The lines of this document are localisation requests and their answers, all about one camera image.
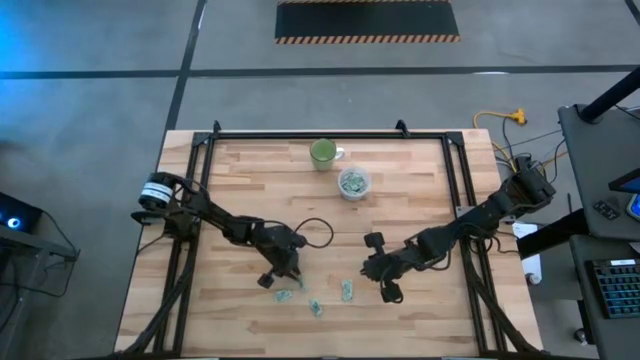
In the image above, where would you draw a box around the white desk leg base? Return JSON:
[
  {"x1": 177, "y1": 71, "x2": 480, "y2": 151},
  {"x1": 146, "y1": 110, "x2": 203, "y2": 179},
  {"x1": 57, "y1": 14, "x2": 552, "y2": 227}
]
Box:
[{"x1": 512, "y1": 222, "x2": 545, "y2": 287}]

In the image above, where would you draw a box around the yellow extension cord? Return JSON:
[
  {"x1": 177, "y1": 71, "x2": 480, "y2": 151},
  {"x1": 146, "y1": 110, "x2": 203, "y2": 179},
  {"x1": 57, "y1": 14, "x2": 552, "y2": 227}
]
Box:
[{"x1": 472, "y1": 107, "x2": 531, "y2": 171}]

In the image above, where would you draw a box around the grey desk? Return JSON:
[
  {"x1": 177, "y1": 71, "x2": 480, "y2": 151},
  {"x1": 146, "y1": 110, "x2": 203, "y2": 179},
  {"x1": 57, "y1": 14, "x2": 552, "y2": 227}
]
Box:
[{"x1": 557, "y1": 102, "x2": 640, "y2": 360}]

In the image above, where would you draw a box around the black desk leg beam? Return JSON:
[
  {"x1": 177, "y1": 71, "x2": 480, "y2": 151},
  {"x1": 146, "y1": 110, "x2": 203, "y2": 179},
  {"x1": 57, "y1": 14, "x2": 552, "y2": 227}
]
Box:
[{"x1": 517, "y1": 208, "x2": 591, "y2": 260}]

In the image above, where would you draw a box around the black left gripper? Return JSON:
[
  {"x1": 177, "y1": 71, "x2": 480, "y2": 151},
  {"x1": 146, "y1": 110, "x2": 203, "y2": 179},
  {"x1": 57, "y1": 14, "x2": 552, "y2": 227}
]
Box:
[{"x1": 254, "y1": 224, "x2": 307, "y2": 290}]

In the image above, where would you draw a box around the black aluminium table frame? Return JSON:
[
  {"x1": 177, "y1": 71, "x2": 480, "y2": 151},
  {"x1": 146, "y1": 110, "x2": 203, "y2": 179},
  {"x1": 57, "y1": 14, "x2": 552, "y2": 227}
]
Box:
[{"x1": 117, "y1": 119, "x2": 546, "y2": 360}]

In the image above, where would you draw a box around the black table clamp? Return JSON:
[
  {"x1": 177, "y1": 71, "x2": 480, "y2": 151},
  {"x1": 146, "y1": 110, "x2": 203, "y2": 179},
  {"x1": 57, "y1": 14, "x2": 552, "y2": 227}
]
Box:
[{"x1": 130, "y1": 209, "x2": 171, "y2": 226}]

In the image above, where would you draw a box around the black monitor pole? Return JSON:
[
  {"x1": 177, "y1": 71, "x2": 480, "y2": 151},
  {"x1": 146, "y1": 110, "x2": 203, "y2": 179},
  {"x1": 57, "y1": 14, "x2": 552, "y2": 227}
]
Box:
[{"x1": 577, "y1": 64, "x2": 640, "y2": 124}]

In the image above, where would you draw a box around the black desk monitor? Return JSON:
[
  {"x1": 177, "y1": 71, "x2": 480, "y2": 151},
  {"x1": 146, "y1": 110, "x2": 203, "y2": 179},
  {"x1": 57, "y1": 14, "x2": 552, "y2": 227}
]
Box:
[{"x1": 607, "y1": 167, "x2": 640, "y2": 221}]

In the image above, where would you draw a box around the black computer with blue light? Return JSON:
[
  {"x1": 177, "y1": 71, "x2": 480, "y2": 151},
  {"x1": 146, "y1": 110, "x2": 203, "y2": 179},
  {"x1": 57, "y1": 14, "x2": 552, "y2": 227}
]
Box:
[{"x1": 0, "y1": 192, "x2": 44, "y2": 236}]

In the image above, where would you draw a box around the black backlit keyboard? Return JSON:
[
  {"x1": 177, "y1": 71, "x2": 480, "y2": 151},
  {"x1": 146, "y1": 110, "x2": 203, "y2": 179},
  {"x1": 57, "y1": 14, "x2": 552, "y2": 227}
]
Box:
[{"x1": 592, "y1": 257, "x2": 640, "y2": 320}]

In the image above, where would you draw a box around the small black controller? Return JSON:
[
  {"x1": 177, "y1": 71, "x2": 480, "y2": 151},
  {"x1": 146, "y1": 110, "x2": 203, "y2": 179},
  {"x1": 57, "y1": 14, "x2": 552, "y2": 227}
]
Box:
[{"x1": 593, "y1": 199, "x2": 620, "y2": 221}]

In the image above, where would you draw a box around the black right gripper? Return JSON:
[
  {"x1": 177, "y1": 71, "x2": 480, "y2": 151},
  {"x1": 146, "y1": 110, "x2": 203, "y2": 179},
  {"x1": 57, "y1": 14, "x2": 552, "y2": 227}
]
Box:
[{"x1": 360, "y1": 231, "x2": 426, "y2": 305}]

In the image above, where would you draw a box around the black mesh stand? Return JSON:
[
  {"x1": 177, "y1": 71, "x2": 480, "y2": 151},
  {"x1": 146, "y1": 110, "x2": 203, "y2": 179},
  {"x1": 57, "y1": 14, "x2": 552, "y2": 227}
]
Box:
[{"x1": 0, "y1": 232, "x2": 81, "y2": 360}]

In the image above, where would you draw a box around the black hazard-striped floor mat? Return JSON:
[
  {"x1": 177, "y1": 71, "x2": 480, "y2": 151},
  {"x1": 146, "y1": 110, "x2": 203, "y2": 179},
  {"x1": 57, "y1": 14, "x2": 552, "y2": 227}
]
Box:
[{"x1": 274, "y1": 0, "x2": 462, "y2": 45}]

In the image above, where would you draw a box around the clear plastic cup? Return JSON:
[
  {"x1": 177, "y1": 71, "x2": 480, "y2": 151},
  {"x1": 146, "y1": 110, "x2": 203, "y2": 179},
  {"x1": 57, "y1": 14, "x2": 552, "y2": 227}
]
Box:
[{"x1": 337, "y1": 167, "x2": 373, "y2": 203}]

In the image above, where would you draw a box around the green ceramic mug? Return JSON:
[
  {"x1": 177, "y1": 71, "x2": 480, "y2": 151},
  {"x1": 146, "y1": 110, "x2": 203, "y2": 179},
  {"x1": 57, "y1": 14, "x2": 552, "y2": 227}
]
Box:
[{"x1": 308, "y1": 138, "x2": 346, "y2": 174}]

